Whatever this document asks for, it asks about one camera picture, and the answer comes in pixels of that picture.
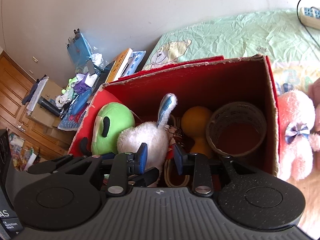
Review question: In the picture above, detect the white bunny plush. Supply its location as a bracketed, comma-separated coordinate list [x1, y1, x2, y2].
[117, 93, 178, 170]

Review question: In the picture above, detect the green plush toy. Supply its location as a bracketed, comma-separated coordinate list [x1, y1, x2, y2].
[80, 102, 135, 156]

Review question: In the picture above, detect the pink white bear plush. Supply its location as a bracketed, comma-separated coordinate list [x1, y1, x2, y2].
[277, 89, 319, 181]

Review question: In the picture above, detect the mauve bear plush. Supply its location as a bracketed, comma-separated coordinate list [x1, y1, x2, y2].
[308, 78, 320, 133]

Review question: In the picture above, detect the orange gourd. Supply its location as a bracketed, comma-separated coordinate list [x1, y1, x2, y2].
[181, 106, 213, 159]

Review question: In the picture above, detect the wooden wardrobe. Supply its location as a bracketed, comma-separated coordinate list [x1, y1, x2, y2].
[1, 51, 69, 159]

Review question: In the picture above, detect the brown woven basket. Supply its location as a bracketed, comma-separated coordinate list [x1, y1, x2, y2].
[206, 102, 267, 157]

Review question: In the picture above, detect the blue patterned cloth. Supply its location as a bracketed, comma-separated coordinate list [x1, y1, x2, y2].
[57, 104, 88, 131]

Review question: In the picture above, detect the blue pencil case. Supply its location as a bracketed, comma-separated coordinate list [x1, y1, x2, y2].
[71, 89, 92, 115]

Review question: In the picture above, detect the cardboard box on floor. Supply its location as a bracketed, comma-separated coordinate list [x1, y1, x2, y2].
[26, 76, 62, 128]

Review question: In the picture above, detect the red cardboard box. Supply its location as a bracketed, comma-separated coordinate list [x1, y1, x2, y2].
[69, 54, 279, 175]

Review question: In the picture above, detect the black thermos bottle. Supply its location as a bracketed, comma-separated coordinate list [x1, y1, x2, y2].
[37, 96, 61, 117]

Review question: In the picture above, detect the purple tissue pack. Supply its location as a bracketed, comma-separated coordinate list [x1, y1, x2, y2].
[73, 73, 98, 94]

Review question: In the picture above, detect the yellow book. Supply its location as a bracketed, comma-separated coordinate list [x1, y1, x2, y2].
[105, 48, 133, 83]

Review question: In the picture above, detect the blue patterned book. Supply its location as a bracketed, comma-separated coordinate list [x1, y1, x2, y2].
[121, 50, 146, 77]

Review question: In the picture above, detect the small green frog toy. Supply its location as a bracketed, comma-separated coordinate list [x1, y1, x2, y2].
[61, 77, 78, 94]

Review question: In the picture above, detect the green cartoon bed sheet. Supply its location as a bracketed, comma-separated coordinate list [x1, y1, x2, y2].
[142, 8, 320, 71]

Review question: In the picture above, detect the white power strip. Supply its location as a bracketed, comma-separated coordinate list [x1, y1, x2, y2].
[299, 7, 320, 30]

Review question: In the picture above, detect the beige coiled rope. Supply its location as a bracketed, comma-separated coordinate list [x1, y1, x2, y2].
[163, 114, 190, 188]

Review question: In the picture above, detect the black cable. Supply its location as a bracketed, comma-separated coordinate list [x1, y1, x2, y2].
[296, 0, 320, 48]

